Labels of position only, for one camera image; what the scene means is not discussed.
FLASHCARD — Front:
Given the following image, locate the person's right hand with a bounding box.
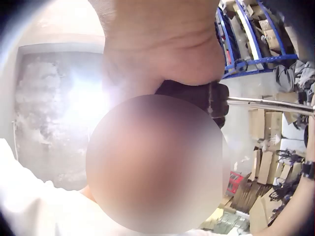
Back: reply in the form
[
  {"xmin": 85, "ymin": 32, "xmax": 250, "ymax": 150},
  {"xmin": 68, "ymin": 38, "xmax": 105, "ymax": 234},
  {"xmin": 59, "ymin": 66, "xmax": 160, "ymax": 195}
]
[{"xmin": 88, "ymin": 0, "xmax": 226, "ymax": 86}]

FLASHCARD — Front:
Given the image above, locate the metal bar with black grip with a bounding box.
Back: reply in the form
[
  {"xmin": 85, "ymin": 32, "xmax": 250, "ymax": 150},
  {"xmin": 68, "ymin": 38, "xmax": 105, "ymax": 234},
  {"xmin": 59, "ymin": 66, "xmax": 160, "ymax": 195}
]
[{"xmin": 155, "ymin": 79, "xmax": 315, "ymax": 128}]

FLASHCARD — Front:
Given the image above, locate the blue metal shelf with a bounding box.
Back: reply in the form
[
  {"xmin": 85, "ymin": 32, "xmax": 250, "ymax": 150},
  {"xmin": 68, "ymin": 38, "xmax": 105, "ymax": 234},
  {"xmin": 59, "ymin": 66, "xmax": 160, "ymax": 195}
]
[{"xmin": 215, "ymin": 0, "xmax": 299, "ymax": 79}]

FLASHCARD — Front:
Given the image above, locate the heap of grey cloth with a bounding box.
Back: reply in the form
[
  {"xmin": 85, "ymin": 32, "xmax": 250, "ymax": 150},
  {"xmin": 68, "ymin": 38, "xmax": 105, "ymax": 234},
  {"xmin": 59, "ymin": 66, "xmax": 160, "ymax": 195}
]
[{"xmin": 275, "ymin": 60, "xmax": 315, "ymax": 95}]

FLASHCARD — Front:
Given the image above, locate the red crate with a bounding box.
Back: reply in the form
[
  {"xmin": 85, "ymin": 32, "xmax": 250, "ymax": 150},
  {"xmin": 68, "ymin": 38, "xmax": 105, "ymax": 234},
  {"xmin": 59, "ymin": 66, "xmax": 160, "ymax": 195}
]
[{"xmin": 228, "ymin": 172, "xmax": 247, "ymax": 195}]

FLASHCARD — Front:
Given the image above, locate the pile of cardboard cartons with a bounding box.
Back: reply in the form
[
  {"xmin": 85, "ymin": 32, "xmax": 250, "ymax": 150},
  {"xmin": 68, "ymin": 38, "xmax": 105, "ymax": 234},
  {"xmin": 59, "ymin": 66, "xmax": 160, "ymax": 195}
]
[{"xmin": 223, "ymin": 91, "xmax": 315, "ymax": 236}]

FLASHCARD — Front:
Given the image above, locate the person's body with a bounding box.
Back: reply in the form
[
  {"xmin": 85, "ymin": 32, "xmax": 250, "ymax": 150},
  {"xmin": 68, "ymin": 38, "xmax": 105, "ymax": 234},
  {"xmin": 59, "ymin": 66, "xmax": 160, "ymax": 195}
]
[{"xmin": 0, "ymin": 138, "xmax": 222, "ymax": 236}]

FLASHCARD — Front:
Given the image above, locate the black wrist band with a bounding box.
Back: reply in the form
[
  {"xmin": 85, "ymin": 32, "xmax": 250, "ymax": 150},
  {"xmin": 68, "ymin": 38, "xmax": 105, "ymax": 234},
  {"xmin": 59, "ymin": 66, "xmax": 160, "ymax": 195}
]
[{"xmin": 302, "ymin": 161, "xmax": 315, "ymax": 183}]

